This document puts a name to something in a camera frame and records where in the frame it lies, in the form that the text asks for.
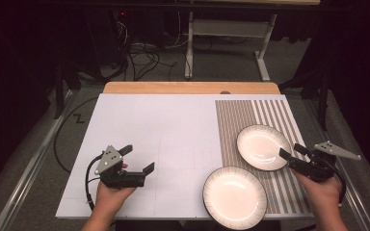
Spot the long black floor cable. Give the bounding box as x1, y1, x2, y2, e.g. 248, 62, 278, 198
53, 95, 99, 174

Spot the black stand leg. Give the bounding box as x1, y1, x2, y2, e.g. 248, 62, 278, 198
317, 64, 331, 132
53, 61, 66, 120

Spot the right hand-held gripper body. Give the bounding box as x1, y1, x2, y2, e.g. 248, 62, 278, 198
288, 141, 362, 183

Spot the tangle of black cables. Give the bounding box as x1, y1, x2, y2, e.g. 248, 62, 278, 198
114, 18, 178, 82

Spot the person's right hand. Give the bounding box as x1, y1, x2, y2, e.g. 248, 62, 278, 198
291, 169, 343, 215

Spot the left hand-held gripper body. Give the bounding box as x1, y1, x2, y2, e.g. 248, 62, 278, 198
93, 144, 146, 190

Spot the brown striped woven placemat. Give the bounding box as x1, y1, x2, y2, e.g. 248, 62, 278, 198
215, 99, 314, 216

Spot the thin white cable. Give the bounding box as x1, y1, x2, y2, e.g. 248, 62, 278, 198
175, 11, 183, 47

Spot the metal floor rail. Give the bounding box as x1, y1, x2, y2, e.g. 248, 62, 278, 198
304, 95, 370, 231
0, 90, 78, 231

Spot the person's left hand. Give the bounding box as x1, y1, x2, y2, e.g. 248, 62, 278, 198
92, 180, 137, 213

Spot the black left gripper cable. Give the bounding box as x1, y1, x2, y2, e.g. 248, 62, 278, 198
84, 153, 105, 212

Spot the white plate with striped rim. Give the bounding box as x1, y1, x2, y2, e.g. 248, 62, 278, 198
201, 166, 269, 231
236, 124, 293, 172

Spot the white metal desk frame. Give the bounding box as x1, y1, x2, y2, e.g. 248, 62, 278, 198
184, 11, 278, 82

